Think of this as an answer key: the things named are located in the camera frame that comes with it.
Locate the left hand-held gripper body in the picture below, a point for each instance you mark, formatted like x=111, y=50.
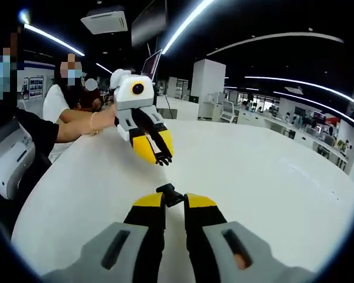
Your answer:
x=127, y=97

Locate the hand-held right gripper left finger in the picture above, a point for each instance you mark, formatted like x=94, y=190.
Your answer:
x=115, y=250

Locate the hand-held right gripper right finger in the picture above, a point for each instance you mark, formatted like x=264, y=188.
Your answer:
x=218, y=250

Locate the black plastic buckle socket part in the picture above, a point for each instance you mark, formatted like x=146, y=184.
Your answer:
x=172, y=197

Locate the open laptop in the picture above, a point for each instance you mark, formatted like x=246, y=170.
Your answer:
x=152, y=66

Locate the white office chair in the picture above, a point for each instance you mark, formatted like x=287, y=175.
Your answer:
x=228, y=110

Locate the hanging dark panel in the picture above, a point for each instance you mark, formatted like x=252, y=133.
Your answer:
x=149, y=23

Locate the ceiling air conditioner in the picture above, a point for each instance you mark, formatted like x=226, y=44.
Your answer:
x=104, y=21

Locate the long curved ceiling light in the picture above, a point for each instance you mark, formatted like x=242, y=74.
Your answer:
x=186, y=26

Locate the row of office desks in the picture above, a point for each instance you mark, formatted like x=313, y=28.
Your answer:
x=298, y=126

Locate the white grey worn device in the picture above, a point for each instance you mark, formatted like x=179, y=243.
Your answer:
x=9, y=159

